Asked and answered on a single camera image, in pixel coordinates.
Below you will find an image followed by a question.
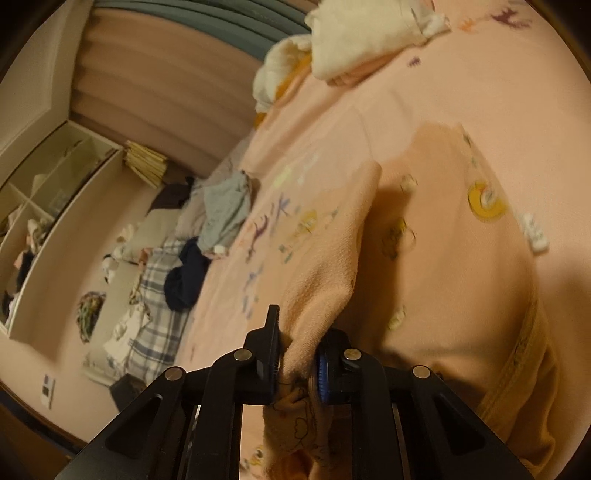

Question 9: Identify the colourful toy bundle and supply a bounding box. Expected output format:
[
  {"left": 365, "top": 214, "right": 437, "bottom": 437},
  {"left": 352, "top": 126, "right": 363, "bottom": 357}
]
[{"left": 76, "top": 291, "right": 108, "bottom": 345}]

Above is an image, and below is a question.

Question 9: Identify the folded white cloth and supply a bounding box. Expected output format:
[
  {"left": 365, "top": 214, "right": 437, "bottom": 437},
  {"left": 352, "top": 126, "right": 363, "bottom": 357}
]
[{"left": 305, "top": 0, "right": 452, "bottom": 85}]

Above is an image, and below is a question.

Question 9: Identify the pink curtain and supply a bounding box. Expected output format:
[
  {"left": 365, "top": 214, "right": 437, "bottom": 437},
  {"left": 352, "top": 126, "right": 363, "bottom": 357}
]
[{"left": 69, "top": 8, "right": 280, "bottom": 182}]

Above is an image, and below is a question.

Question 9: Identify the black box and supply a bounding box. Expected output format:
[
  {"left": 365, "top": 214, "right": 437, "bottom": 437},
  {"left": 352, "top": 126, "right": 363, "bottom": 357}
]
[{"left": 109, "top": 374, "right": 149, "bottom": 412}]

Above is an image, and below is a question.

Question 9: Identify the white shelf unit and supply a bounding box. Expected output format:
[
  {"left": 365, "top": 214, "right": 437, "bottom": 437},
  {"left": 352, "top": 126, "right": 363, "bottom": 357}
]
[{"left": 0, "top": 120, "right": 126, "bottom": 343}]

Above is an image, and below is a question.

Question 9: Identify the dark brown cloth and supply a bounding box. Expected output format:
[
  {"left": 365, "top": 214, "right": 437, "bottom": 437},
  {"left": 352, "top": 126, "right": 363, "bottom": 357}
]
[{"left": 148, "top": 178, "right": 197, "bottom": 214}]

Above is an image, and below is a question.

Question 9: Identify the lilac cloth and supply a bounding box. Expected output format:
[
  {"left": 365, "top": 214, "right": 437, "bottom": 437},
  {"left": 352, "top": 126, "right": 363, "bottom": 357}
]
[{"left": 177, "top": 157, "right": 245, "bottom": 237}]

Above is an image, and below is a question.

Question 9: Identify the navy garment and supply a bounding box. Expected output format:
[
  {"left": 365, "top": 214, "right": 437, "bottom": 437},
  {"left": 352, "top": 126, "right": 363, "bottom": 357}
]
[{"left": 163, "top": 237, "right": 213, "bottom": 311}]

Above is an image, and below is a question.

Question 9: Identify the plaid cloth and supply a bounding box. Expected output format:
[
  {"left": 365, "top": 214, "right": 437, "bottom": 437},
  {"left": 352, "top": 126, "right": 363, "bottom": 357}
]
[{"left": 126, "top": 237, "right": 195, "bottom": 385}]

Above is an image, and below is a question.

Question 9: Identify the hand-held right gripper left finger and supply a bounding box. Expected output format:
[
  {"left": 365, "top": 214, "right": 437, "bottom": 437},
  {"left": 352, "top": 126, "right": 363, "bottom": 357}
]
[{"left": 55, "top": 305, "right": 282, "bottom": 480}]

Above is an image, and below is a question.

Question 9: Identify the beige pillow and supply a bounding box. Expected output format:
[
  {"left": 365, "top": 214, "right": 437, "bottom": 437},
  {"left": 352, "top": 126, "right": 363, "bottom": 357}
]
[{"left": 121, "top": 210, "right": 186, "bottom": 266}]

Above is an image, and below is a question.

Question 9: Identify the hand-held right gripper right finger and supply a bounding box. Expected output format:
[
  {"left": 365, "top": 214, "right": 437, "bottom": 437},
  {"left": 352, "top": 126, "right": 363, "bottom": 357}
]
[{"left": 314, "top": 329, "right": 532, "bottom": 480}]

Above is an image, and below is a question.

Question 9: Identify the grey garment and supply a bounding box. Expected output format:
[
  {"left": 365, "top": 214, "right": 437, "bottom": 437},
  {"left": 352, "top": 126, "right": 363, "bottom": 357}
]
[{"left": 198, "top": 171, "right": 254, "bottom": 248}]

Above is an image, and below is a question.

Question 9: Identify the teal curtain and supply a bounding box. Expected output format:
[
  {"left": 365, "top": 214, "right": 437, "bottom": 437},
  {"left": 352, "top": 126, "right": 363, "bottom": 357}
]
[{"left": 92, "top": 0, "right": 319, "bottom": 62}]

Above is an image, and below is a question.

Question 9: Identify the orange cloth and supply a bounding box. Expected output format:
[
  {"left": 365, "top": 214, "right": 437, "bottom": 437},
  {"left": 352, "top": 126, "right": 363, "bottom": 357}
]
[{"left": 276, "top": 50, "right": 311, "bottom": 95}]

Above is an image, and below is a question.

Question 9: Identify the peach printed garment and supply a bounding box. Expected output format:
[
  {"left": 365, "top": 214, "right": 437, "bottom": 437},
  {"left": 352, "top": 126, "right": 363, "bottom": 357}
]
[{"left": 262, "top": 121, "right": 572, "bottom": 480}]

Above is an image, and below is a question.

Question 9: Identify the crumpled white cloth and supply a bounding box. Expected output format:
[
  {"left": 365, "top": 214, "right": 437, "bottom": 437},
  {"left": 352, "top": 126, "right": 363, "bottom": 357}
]
[{"left": 252, "top": 36, "right": 315, "bottom": 114}]

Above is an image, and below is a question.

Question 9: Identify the pink printed blanket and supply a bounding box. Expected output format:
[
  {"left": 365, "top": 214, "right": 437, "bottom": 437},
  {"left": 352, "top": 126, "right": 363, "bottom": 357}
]
[{"left": 189, "top": 0, "right": 591, "bottom": 480}]

